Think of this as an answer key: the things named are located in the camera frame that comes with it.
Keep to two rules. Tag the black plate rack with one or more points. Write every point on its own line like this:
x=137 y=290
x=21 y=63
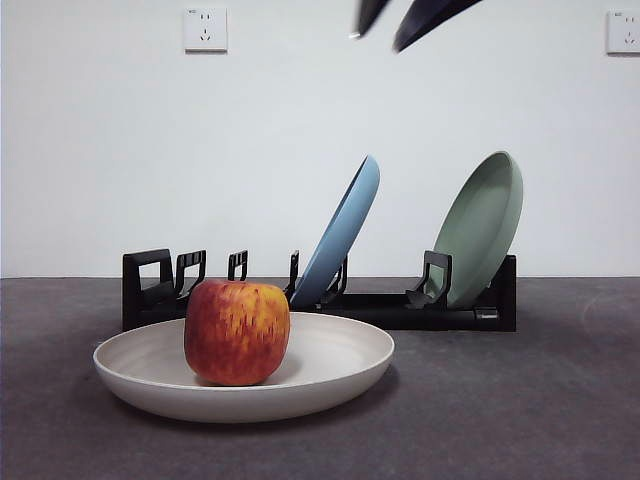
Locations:
x=400 y=315

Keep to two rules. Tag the red yellow apple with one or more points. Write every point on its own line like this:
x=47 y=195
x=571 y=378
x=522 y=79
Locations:
x=235 y=335

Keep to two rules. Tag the green round plate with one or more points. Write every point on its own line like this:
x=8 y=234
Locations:
x=480 y=225

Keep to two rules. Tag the white wall socket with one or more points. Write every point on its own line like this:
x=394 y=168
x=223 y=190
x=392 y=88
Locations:
x=206 y=30
x=625 y=33

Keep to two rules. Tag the blue round plate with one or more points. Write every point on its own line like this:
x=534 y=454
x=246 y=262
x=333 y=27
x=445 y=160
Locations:
x=345 y=225

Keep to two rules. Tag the pale yellow round plate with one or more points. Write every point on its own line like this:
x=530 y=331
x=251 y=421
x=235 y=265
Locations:
x=325 y=360

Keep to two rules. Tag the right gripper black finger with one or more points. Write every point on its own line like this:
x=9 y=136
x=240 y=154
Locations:
x=369 y=15
x=425 y=22

